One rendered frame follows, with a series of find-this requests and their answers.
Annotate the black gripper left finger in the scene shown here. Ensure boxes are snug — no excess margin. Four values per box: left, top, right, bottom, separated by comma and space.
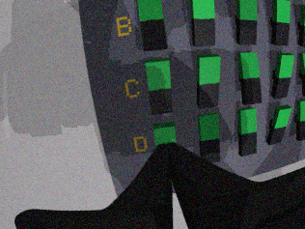
14, 142, 173, 229

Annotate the grey switch panel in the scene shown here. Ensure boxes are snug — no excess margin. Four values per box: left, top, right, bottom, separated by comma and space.
78, 0, 305, 197

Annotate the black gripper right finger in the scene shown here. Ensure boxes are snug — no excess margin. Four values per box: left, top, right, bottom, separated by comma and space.
165, 142, 305, 229

